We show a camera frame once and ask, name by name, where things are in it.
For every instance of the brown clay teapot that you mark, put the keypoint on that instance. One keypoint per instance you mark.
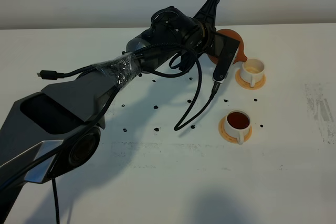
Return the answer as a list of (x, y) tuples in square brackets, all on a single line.
[(228, 48)]

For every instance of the near orange cup coaster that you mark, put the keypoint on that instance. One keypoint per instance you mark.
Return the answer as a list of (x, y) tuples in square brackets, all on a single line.
[(231, 137)]

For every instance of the far white teacup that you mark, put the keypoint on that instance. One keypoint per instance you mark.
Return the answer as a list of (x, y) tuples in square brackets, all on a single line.
[(252, 72)]

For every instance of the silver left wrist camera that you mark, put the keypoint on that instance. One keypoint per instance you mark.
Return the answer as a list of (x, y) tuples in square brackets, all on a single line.
[(219, 73)]

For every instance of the white teacup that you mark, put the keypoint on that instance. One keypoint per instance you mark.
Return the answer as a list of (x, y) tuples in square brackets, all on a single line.
[(238, 125), (252, 72)]

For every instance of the near white teacup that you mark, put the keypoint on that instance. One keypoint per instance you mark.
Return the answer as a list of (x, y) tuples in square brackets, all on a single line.
[(238, 125)]

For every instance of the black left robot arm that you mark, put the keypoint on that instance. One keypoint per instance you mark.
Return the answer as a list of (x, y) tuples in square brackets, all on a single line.
[(57, 129)]

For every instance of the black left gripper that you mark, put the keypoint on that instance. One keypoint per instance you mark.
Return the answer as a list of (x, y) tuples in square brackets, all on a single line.
[(201, 27)]

